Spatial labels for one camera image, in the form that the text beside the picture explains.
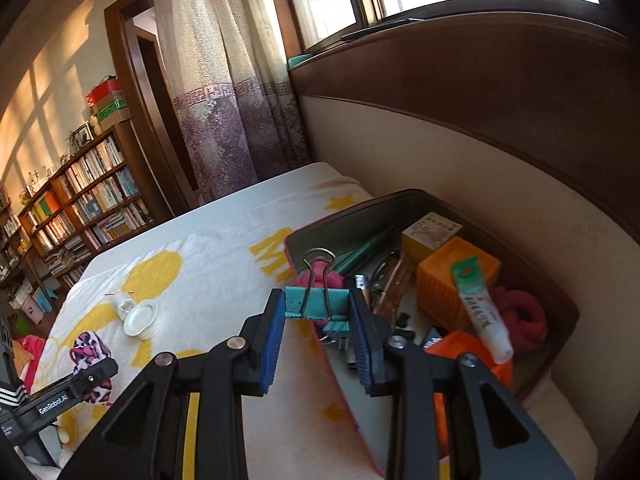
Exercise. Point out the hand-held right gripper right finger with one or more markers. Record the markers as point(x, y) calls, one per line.
point(362, 355)

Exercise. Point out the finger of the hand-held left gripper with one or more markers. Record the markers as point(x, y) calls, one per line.
point(95, 375)

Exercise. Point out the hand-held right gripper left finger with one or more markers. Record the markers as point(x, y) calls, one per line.
point(272, 355)

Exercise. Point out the pink leopard print pouch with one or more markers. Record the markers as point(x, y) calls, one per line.
point(87, 347)

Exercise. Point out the black silver flash drive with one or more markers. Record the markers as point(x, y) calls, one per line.
point(362, 285)

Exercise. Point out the pink soft toy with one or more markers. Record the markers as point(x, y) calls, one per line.
point(336, 280)

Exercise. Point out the orange-red tiger relief cube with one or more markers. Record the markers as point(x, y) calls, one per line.
point(460, 345)

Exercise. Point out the light orange square relief block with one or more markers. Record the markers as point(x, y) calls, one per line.
point(440, 285)

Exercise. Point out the white tube with green label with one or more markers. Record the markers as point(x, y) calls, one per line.
point(482, 310)

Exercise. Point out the pink tin container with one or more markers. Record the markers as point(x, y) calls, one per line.
point(380, 210)

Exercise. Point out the red blanket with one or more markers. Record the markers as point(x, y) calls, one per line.
point(30, 365)

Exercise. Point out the white plastic lid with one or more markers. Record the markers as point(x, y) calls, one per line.
point(140, 317)

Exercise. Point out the blue plastic stool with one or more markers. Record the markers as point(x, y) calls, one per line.
point(46, 301)

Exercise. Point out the pink storage bin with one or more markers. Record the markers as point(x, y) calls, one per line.
point(32, 310)

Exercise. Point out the white yellow printed towel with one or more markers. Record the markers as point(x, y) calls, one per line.
point(200, 270)

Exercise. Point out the dark wooden display shelf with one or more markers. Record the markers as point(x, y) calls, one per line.
point(15, 250)

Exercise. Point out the wooden bookshelf with books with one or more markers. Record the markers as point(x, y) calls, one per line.
point(90, 185)

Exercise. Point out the stack of red green boxes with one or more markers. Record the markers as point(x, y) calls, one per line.
point(107, 105)

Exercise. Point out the cream purple patterned curtain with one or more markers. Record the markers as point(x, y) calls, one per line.
point(225, 85)

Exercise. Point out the teal object on windowsill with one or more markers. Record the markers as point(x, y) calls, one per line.
point(299, 60)

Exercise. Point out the picture frame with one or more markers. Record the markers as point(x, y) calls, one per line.
point(82, 133)

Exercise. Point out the dark wooden door frame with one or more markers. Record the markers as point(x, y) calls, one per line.
point(145, 110)

